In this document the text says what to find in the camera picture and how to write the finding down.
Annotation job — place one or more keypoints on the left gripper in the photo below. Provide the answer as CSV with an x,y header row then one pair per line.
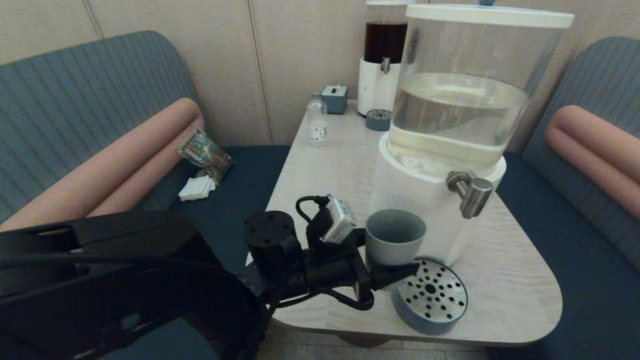
x,y
332,272

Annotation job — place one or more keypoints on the grey speckled cup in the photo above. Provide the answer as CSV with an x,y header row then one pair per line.
x,y
395,240

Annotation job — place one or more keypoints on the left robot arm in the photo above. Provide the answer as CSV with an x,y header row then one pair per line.
x,y
125,280

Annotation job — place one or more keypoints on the clear water dispenser white base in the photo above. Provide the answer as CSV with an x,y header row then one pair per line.
x,y
460,115

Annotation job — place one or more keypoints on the small steel dispenser tap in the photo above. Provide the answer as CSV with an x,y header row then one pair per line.
x,y
385,65

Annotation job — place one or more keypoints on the dark drink dispenser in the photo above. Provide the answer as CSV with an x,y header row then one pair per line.
x,y
382,65

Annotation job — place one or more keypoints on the white dispenser lid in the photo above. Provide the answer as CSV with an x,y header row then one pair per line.
x,y
490,17

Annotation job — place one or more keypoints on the round perforated drip tray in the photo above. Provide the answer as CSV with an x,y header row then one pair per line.
x,y
432,300

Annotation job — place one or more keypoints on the small round drip tray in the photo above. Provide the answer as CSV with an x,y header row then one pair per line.
x,y
378,120

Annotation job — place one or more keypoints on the small clear bottle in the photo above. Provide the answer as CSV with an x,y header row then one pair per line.
x,y
317,122

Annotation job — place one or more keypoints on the grey tissue box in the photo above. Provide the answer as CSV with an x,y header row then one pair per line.
x,y
334,100

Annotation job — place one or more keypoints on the blue ribbed booth sofa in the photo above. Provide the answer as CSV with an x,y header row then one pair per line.
x,y
75,95
590,240

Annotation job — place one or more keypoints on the white napkin stack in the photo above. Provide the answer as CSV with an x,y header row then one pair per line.
x,y
196,188

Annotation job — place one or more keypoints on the printed snack packet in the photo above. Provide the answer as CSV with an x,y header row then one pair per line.
x,y
204,152

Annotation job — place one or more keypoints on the pink bolster cushion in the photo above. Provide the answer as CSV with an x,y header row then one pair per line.
x,y
115,160
600,150

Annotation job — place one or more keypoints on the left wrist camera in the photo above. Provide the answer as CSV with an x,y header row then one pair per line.
x,y
339,222

